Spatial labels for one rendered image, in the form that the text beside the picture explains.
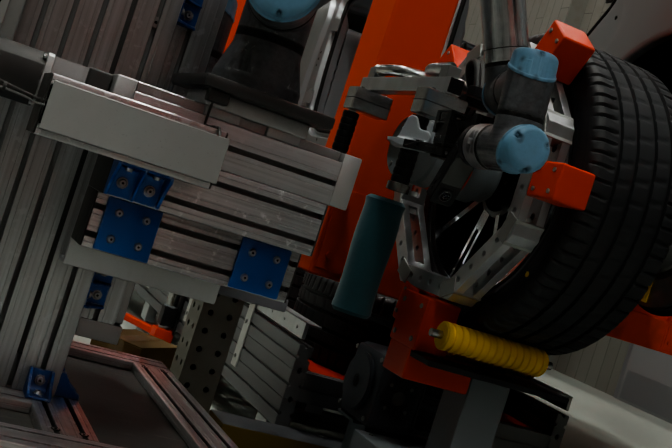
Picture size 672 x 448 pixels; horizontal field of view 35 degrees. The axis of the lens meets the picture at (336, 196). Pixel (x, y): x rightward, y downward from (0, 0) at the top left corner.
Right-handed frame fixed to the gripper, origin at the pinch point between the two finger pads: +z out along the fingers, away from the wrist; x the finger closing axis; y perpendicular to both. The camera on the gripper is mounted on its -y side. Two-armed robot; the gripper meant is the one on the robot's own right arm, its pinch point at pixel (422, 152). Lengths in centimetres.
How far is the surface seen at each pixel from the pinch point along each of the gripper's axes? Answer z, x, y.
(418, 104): 4.9, 0.9, 8.8
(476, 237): 25.9, -30.6, -12.0
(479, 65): 4.1, -8.9, 19.2
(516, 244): -2.9, -22.4, -11.6
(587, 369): 530, -458, -86
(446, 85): 2.1, -2.3, 13.3
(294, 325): 81, -18, -46
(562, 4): 705, -456, 235
